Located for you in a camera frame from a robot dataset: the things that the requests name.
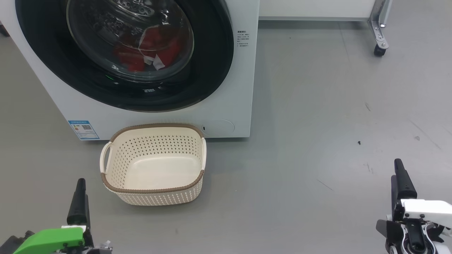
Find cream perforated basket brown rim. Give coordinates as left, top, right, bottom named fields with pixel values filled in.
left=100, top=123, right=207, bottom=206

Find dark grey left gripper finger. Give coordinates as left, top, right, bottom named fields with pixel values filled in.
left=67, top=178, right=91, bottom=227

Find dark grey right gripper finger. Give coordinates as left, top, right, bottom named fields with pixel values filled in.
left=391, top=159, right=417, bottom=221

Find red and white clothes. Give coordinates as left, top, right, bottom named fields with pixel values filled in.
left=114, top=28, right=182, bottom=72

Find metal frame leg with caster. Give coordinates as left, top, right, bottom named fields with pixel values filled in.
left=367, top=0, right=393, bottom=57

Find white front-load washing machine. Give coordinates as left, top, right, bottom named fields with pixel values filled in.
left=0, top=0, right=260, bottom=140

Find blue energy label sticker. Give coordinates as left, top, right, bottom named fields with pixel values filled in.
left=68, top=120, right=100, bottom=140

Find white partition board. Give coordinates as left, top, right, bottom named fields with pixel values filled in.
left=259, top=0, right=378, bottom=22

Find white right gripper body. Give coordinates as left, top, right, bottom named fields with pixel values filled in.
left=401, top=199, right=452, bottom=230

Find dark grey round washer door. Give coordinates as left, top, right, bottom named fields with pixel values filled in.
left=15, top=0, right=234, bottom=113

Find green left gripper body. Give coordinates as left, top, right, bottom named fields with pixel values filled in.
left=12, top=226, right=113, bottom=254

